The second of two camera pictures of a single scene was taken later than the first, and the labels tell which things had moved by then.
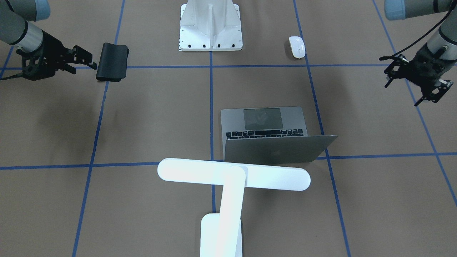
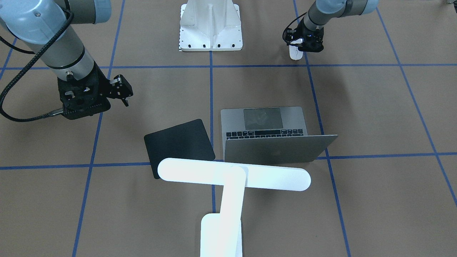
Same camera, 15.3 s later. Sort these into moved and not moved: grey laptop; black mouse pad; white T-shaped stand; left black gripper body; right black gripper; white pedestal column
Moved: black mouse pad; left black gripper body; right black gripper
Not moved: white pedestal column; grey laptop; white T-shaped stand
